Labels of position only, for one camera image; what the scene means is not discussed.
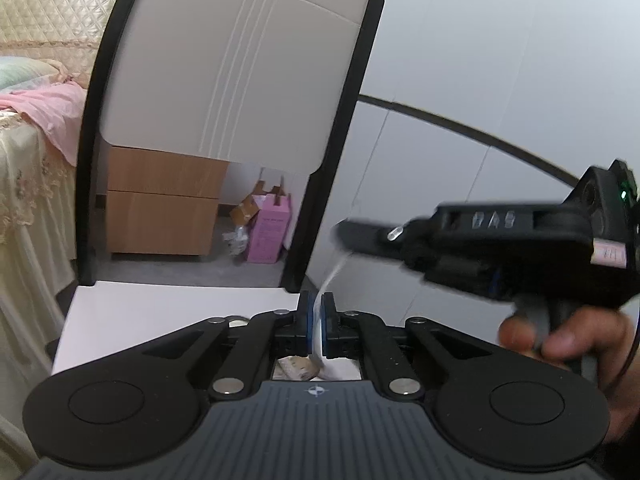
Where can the light green pillow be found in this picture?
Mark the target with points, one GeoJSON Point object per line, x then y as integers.
{"type": "Point", "coordinates": [20, 72]}

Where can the white chair with black frame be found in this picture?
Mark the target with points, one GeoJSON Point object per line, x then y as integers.
{"type": "Point", "coordinates": [225, 60]}

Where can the white shoelace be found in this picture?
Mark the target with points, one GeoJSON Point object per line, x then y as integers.
{"type": "Point", "coordinates": [334, 272]}

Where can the person's right hand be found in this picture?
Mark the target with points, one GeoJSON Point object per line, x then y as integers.
{"type": "Point", "coordinates": [590, 335]}

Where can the pink cardboard box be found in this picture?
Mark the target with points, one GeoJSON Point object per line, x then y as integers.
{"type": "Point", "coordinates": [270, 230]}

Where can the bed with cream floral bedspread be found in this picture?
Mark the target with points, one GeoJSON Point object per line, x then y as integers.
{"type": "Point", "coordinates": [30, 185]}

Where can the pink cloth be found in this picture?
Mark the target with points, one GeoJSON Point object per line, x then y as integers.
{"type": "Point", "coordinates": [55, 110]}

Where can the white and brown sneaker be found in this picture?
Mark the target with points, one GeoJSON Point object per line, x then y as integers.
{"type": "Point", "coordinates": [295, 367]}

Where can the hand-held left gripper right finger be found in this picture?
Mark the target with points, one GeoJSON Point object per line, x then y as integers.
{"type": "Point", "coordinates": [328, 322]}

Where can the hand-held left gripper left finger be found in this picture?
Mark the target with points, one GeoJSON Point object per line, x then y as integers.
{"type": "Point", "coordinates": [306, 322]}

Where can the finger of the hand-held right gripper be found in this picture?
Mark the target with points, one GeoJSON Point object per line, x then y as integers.
{"type": "Point", "coordinates": [365, 237]}

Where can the clear plastic bag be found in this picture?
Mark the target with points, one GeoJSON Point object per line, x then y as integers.
{"type": "Point", "coordinates": [236, 240]}

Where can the brown cardboard piece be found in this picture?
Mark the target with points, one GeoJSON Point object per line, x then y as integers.
{"type": "Point", "coordinates": [242, 212]}

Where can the wooden nightstand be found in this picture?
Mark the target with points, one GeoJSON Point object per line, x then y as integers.
{"type": "Point", "coordinates": [160, 210]}

